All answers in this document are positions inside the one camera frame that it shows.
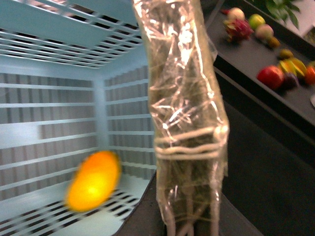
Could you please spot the green potted plant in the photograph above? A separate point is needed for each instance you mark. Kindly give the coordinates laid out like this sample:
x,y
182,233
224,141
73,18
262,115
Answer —
x,y
281,10

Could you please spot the orange persimmon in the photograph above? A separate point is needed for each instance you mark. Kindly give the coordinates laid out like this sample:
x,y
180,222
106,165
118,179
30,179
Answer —
x,y
310,76

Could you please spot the green apple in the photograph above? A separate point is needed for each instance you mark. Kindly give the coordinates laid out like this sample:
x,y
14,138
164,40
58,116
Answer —
x,y
255,21

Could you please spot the dark purple plum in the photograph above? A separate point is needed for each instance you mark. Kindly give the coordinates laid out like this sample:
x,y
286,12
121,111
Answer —
x,y
290,81

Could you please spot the pink dragon fruit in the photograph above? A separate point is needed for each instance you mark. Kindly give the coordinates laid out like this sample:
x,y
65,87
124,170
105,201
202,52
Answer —
x,y
237,30

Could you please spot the red apple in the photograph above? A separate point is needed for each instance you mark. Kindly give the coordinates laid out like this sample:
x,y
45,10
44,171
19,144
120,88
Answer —
x,y
271,76

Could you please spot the yellow star fruit centre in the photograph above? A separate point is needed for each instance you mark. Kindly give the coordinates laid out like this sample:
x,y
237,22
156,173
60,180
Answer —
x,y
293,65

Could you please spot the light blue plastic basket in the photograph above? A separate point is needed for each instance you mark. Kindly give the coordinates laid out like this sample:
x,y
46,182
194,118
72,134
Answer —
x,y
73,81

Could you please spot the black display tray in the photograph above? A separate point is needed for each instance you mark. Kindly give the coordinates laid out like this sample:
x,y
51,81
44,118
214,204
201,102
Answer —
x,y
254,66

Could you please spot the brown kiwi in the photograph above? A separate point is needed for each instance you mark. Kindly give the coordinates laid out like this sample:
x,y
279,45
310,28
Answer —
x,y
285,54
273,43

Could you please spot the pale round melon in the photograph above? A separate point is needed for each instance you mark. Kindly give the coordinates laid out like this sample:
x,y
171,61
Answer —
x,y
264,32

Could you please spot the white onion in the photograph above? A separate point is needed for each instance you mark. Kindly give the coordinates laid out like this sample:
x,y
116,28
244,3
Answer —
x,y
235,14

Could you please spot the orange yellow mango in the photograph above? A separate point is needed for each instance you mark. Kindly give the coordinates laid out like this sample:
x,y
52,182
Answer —
x,y
94,181

